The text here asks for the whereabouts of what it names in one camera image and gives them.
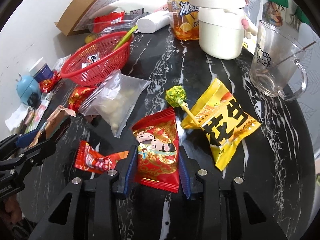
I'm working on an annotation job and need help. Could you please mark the white lid blue jar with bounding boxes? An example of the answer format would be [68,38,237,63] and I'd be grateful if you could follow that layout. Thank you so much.
[29,58,54,83]

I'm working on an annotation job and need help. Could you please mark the red gold candy packets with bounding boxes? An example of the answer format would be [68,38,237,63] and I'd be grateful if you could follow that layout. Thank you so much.
[39,70,61,93]

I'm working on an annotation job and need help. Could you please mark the blue round robot toy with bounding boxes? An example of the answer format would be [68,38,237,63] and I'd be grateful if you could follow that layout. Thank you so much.
[16,75,42,108]

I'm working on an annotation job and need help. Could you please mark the clear zip bag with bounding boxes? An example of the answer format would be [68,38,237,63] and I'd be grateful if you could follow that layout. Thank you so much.
[79,70,151,138]

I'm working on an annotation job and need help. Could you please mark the red plastic mesh basket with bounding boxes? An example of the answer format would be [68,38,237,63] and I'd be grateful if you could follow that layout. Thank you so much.
[60,31,134,86]

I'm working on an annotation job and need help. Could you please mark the clear glass mug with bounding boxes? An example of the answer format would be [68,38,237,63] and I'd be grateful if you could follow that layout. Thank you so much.
[249,21,308,101]

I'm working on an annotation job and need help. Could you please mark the white lidded ceramic pot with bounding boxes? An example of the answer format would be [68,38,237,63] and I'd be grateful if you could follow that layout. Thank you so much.
[189,0,246,60]

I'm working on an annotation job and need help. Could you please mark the crumpled white tissue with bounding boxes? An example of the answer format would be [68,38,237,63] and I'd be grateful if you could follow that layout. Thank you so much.
[5,103,30,134]

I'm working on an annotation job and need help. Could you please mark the red packaged snack bag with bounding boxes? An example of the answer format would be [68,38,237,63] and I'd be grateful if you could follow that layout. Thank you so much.
[92,11,125,33]

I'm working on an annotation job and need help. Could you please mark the white cylindrical container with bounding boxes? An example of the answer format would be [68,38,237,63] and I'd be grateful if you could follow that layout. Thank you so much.
[137,10,170,34]

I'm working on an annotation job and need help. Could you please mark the yellow peanut snack bag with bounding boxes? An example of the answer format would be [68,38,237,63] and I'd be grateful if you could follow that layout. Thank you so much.
[181,78,260,171]

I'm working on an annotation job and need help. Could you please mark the iced tea drink bottle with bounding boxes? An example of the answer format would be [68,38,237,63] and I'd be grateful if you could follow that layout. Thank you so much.
[167,0,199,41]

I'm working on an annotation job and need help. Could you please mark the brown cardboard box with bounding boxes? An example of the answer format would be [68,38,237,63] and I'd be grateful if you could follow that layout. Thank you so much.
[55,0,117,36]

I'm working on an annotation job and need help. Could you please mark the red orange candy packet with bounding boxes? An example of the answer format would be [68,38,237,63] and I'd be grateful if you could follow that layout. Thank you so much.
[74,140,129,174]

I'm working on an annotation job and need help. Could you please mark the pink green sachet pack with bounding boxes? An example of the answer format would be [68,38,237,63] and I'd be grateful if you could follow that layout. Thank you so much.
[25,92,53,133]

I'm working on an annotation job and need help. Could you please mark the person's left hand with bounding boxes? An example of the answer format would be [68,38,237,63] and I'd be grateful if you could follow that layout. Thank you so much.
[1,195,23,225]

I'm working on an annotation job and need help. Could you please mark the red cartoon snack packet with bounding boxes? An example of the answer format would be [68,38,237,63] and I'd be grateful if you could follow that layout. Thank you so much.
[132,107,180,193]

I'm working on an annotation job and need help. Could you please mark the green white snack pouch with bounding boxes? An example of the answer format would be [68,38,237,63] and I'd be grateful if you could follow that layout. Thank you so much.
[114,25,138,50]

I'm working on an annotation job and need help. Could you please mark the seaweed cracker package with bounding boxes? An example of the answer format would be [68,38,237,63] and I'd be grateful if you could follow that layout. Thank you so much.
[28,105,76,148]

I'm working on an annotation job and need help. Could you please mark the small white cartoon packet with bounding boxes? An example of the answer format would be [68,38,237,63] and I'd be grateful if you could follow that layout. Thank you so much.
[81,53,100,69]

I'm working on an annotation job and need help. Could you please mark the green lollipop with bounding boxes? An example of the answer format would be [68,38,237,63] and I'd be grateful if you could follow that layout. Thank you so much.
[165,85,201,128]

